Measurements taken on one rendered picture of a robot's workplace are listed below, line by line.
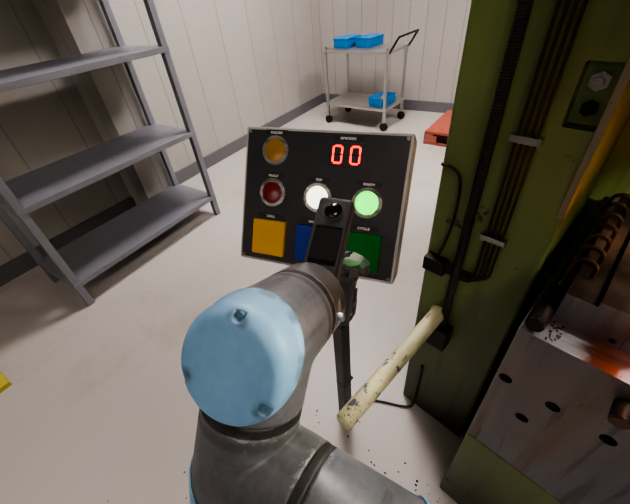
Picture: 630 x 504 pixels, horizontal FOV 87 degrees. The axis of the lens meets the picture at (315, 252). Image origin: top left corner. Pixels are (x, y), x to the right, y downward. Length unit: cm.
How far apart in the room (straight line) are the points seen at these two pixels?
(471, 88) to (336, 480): 68
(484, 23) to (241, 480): 74
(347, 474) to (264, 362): 12
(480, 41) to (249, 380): 67
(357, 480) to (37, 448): 179
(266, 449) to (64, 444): 166
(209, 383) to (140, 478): 143
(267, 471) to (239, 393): 8
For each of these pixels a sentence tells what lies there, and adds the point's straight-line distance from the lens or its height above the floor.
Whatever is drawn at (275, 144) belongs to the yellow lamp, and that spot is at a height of 117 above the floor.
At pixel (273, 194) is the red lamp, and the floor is 109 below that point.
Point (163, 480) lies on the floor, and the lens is 164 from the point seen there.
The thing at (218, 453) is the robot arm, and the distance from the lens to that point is 31.
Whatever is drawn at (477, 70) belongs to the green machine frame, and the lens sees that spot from 76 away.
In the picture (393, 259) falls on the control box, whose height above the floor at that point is 100.
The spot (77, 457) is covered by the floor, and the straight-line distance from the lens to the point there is 187.
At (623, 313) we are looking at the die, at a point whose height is 99.
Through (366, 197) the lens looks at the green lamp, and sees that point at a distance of 64.
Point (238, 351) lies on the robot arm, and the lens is 24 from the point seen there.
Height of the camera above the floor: 142
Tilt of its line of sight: 39 degrees down
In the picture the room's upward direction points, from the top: 6 degrees counter-clockwise
